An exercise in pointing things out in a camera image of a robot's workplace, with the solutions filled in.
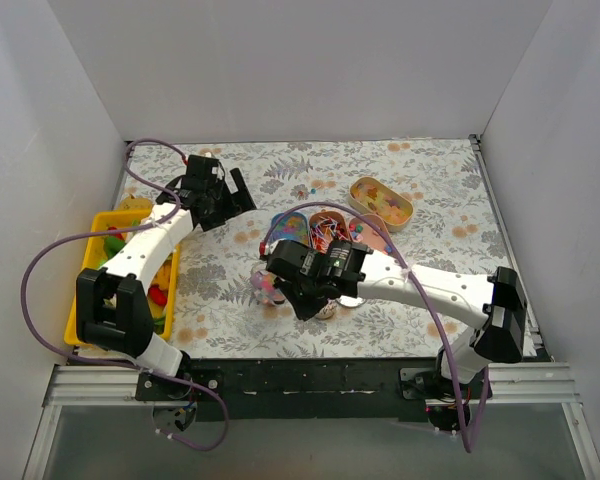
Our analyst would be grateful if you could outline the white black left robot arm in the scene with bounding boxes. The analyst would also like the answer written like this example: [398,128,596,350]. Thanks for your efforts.
[75,155,256,400]

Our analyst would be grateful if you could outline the floral patterned table mat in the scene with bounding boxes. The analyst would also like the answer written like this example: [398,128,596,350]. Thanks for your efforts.
[77,138,539,360]

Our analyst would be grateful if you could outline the blue candy tray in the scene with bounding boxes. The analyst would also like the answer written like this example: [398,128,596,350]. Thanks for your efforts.
[269,212,312,246]

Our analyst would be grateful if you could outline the small donut decorated tin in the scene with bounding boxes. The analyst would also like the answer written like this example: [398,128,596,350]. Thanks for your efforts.
[314,300,338,320]

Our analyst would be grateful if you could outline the aluminium frame rail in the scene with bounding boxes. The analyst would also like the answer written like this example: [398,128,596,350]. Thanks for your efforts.
[24,362,600,479]

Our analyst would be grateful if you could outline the clear glass jar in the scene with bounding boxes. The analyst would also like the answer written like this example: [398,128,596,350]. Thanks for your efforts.
[250,263,286,306]

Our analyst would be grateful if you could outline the beige gummy candy tray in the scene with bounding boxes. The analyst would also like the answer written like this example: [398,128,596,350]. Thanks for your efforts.
[348,177,414,233]

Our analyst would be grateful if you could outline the pink lollipop tray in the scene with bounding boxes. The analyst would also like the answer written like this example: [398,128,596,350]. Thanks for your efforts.
[309,210,351,253]

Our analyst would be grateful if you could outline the orange toy carrot slices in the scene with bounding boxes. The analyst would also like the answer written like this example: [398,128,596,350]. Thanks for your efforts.
[150,255,178,292]

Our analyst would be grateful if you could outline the green toy vegetables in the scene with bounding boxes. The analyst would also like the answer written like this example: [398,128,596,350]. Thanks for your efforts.
[100,234,168,334]

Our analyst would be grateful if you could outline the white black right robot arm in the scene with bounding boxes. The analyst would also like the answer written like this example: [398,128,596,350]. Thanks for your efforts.
[260,240,527,398]

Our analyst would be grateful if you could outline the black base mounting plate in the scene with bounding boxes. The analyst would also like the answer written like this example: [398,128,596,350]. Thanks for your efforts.
[135,357,451,422]

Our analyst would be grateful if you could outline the clear glass jar lid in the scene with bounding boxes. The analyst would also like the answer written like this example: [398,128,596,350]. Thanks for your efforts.
[337,296,366,309]

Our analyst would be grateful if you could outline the red toy chili pepper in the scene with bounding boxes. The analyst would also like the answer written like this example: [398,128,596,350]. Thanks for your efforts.
[107,226,123,238]

